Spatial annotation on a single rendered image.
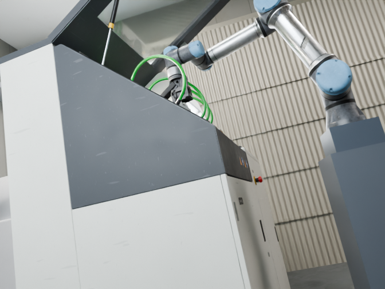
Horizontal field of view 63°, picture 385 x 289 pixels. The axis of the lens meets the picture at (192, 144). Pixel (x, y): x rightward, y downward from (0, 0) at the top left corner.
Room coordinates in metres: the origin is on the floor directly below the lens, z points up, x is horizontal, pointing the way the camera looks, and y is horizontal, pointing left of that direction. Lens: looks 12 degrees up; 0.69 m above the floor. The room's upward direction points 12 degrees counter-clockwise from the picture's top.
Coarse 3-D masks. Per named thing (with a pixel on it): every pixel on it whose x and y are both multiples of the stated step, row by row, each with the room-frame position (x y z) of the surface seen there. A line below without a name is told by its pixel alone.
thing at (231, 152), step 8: (224, 136) 1.12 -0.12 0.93; (224, 144) 1.08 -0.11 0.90; (232, 144) 1.26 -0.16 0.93; (224, 152) 1.05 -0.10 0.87; (232, 152) 1.21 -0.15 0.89; (240, 152) 1.44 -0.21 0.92; (232, 160) 1.17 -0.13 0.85; (232, 168) 1.13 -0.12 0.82; (240, 168) 1.33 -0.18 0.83; (248, 168) 1.60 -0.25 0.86; (232, 176) 1.13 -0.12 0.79; (240, 176) 1.27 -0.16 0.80; (248, 176) 1.52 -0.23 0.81
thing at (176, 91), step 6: (174, 78) 1.34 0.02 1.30; (180, 78) 1.35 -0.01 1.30; (186, 78) 1.36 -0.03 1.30; (180, 84) 1.36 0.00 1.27; (186, 84) 1.35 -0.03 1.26; (174, 90) 1.36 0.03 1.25; (180, 90) 1.34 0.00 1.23; (186, 90) 1.34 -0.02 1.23; (174, 96) 1.35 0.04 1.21; (186, 96) 1.34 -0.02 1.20; (186, 102) 1.40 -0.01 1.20
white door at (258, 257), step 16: (240, 192) 1.18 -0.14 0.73; (240, 208) 1.11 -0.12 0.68; (256, 208) 1.54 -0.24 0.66; (240, 224) 1.04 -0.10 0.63; (256, 224) 1.41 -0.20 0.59; (256, 240) 1.30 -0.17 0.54; (256, 256) 1.21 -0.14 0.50; (256, 272) 1.13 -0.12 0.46; (272, 272) 1.56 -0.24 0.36; (256, 288) 1.07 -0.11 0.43; (272, 288) 1.43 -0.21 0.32
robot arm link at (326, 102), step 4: (348, 92) 1.17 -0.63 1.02; (352, 92) 1.22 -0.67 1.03; (344, 96) 1.18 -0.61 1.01; (348, 96) 1.19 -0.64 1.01; (352, 96) 1.20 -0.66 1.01; (324, 100) 1.24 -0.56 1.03; (328, 100) 1.22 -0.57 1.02; (332, 100) 1.20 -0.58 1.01; (336, 100) 1.20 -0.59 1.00; (340, 100) 1.19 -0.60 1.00; (324, 104) 1.25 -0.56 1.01; (328, 104) 1.23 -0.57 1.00
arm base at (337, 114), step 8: (336, 104) 1.20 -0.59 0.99; (344, 104) 1.19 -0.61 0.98; (352, 104) 1.19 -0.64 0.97; (328, 112) 1.24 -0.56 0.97; (336, 112) 1.20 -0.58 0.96; (344, 112) 1.18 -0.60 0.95; (352, 112) 1.18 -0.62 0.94; (360, 112) 1.20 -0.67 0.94; (328, 120) 1.24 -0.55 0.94; (336, 120) 1.21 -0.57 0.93; (344, 120) 1.18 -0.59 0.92; (352, 120) 1.17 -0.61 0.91
